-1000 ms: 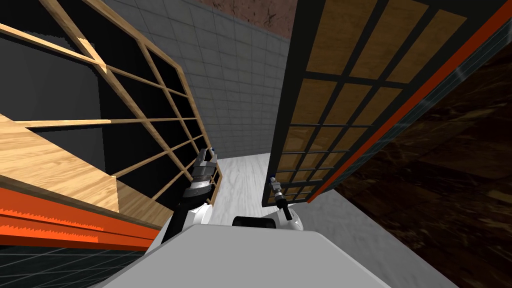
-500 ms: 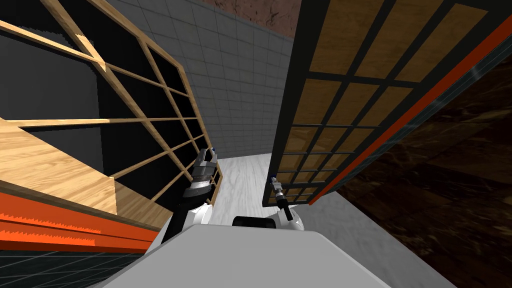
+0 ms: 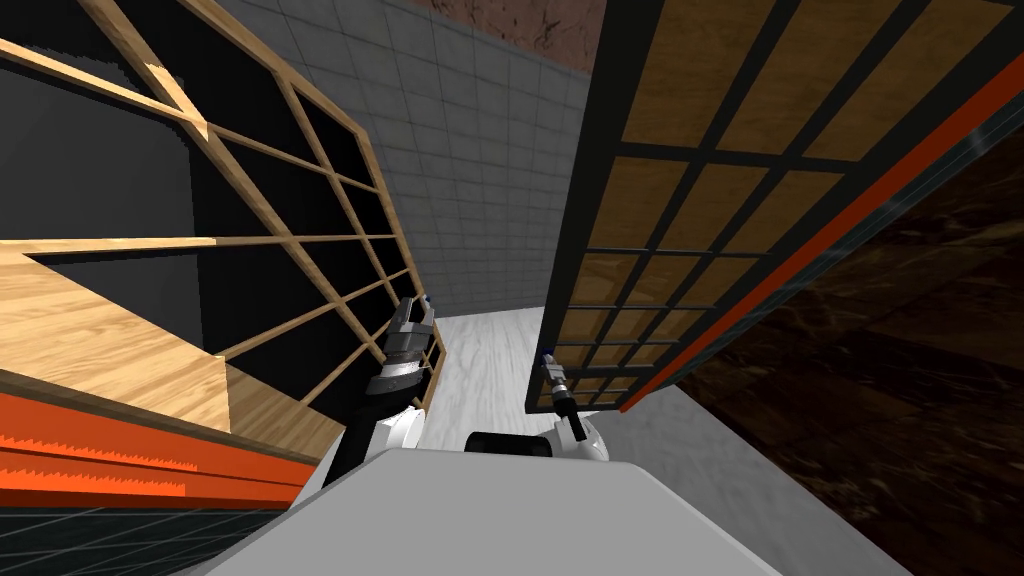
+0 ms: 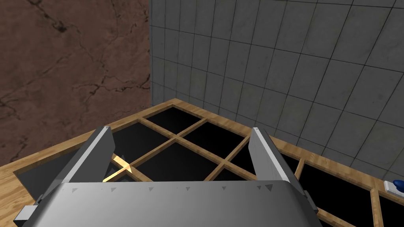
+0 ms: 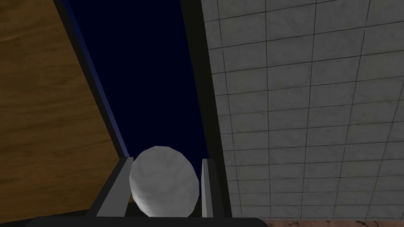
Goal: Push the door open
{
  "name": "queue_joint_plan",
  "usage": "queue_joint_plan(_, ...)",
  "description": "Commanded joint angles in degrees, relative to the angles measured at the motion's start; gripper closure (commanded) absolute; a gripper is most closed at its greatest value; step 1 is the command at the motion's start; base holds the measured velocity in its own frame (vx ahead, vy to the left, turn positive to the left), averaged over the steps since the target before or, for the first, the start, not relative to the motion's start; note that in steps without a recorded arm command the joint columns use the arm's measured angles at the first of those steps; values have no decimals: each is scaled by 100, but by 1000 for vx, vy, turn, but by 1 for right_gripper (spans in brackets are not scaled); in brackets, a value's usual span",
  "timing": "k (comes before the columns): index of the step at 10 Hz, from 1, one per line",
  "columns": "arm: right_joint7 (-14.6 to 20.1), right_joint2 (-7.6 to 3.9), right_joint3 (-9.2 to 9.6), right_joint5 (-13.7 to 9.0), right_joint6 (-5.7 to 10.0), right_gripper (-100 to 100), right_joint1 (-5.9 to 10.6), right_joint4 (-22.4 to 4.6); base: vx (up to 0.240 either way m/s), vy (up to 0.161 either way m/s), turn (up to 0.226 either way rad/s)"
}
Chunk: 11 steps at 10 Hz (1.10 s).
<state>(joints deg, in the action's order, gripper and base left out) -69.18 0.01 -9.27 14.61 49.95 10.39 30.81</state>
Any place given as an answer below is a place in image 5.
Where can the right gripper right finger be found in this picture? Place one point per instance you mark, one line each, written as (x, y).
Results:
(208, 189)

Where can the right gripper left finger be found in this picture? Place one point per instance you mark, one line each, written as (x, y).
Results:
(113, 192)

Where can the grey round door knob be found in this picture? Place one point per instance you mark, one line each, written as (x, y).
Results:
(164, 181)

